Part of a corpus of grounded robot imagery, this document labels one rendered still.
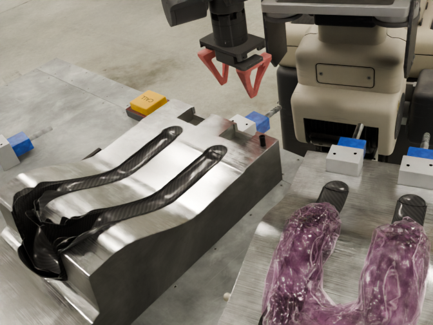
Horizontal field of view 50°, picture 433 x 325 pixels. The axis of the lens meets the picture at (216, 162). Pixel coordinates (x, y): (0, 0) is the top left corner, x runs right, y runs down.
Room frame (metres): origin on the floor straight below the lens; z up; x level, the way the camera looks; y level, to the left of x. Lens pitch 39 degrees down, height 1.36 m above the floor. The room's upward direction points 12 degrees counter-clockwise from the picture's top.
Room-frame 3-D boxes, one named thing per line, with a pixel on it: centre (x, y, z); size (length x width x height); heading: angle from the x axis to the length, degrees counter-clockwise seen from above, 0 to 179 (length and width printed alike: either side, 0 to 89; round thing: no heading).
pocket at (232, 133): (0.64, -0.05, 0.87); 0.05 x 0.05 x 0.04; 40
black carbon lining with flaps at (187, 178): (0.55, 0.15, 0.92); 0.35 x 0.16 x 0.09; 130
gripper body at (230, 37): (0.73, -0.07, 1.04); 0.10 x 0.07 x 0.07; 34
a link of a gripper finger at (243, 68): (0.71, -0.08, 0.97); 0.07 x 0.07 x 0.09; 34
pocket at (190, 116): (0.72, 0.02, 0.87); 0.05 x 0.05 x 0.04; 40
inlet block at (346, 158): (0.58, -0.22, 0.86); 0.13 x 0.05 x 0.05; 147
